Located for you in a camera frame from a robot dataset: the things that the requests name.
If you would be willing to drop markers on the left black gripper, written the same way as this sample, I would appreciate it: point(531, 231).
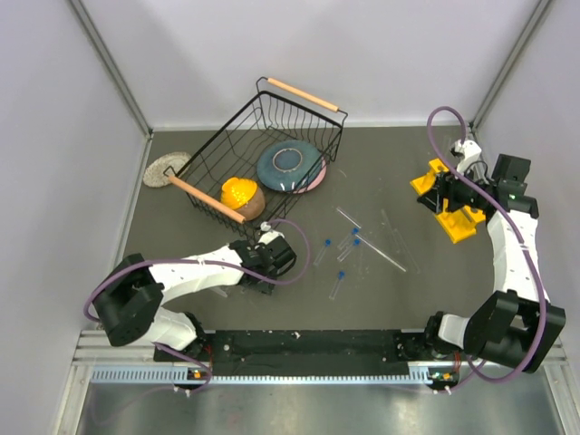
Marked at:
point(260, 286)

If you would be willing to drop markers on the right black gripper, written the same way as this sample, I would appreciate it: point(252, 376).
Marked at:
point(444, 187)

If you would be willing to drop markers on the yellow test tube rack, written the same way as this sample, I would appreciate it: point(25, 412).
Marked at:
point(458, 225)

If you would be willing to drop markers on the long glass test tube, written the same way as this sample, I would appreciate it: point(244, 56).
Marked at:
point(379, 252)

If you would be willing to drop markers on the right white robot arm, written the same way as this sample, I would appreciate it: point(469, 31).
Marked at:
point(515, 323)

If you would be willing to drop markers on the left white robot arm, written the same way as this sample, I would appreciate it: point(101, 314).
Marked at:
point(131, 302)

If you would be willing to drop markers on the blue capped tube far left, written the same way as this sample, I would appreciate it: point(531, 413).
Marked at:
point(320, 255)

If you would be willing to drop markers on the blue capped tube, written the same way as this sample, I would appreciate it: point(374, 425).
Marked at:
point(348, 250)
point(348, 239)
point(337, 284)
point(320, 255)

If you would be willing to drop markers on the glass test tube right upper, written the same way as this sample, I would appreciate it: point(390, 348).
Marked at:
point(386, 221)

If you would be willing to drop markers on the clear acrylic tube rack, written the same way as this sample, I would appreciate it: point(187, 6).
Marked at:
point(221, 291)

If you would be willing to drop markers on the glass test tube right lower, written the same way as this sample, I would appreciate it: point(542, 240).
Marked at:
point(403, 254)

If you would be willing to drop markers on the yellow and brown bowl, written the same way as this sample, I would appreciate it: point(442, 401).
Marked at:
point(243, 196)

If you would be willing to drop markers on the blue capped tube lower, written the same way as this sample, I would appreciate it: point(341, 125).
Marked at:
point(337, 284)

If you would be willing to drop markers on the pink plate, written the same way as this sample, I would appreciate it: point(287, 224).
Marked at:
point(316, 182)

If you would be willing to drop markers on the blue capped tube middle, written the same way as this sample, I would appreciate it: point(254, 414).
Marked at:
point(348, 250)

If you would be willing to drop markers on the short glass test tube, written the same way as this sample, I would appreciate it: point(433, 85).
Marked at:
point(347, 216)

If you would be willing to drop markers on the blue capped tube upper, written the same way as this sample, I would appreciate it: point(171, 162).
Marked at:
point(348, 239)

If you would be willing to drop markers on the blue ceramic plate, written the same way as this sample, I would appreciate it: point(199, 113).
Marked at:
point(288, 165)

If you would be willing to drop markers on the woven round coaster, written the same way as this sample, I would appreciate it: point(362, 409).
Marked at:
point(156, 175)

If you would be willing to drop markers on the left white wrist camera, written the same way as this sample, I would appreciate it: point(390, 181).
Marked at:
point(268, 234)

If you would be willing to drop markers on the black wire basket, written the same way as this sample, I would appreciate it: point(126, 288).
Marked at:
point(283, 139)

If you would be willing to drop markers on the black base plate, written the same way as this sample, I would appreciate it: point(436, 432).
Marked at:
point(302, 353)

